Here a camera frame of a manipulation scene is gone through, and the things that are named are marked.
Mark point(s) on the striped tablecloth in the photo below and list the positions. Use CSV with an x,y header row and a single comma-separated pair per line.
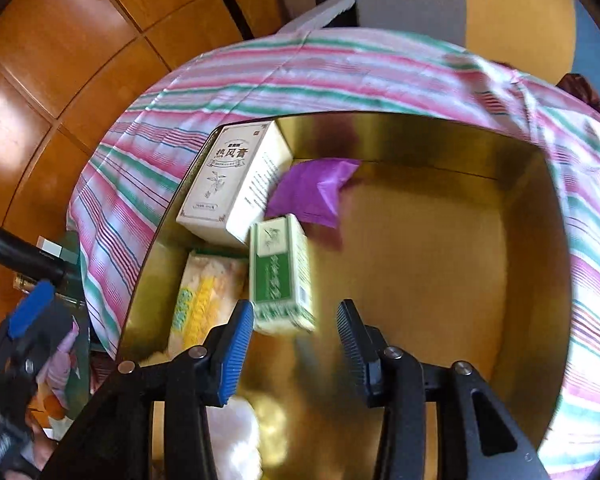
x,y
330,75

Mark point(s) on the large white carton box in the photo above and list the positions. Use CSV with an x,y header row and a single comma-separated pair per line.
x,y
220,185

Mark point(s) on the green white carton box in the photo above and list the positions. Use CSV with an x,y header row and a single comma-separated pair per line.
x,y
280,270

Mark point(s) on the dark red cloth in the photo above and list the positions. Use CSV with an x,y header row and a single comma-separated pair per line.
x,y
590,95

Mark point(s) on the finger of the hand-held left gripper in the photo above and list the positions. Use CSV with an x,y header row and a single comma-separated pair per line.
x,y
30,310

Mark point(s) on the small white box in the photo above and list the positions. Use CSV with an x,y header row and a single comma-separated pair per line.
x,y
50,249

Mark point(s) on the yellow green snack packet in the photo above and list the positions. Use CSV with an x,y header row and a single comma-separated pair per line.
x,y
200,290

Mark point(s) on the wooden wardrobe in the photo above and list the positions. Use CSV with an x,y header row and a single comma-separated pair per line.
x,y
55,60

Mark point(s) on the black tube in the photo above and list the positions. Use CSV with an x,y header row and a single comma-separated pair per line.
x,y
15,250

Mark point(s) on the purple packet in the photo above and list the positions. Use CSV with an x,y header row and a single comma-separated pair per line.
x,y
315,190

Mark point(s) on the pink patterned cloth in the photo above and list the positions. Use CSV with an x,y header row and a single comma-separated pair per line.
x,y
62,365

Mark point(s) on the white plastic bag ball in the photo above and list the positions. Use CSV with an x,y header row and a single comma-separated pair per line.
x,y
240,435

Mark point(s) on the gold tin box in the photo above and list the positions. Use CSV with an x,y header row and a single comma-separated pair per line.
x,y
430,285

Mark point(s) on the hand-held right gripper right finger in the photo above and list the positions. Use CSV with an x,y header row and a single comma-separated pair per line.
x,y
352,355

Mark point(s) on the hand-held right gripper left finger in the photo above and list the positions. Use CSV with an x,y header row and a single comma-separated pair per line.
x,y
237,350

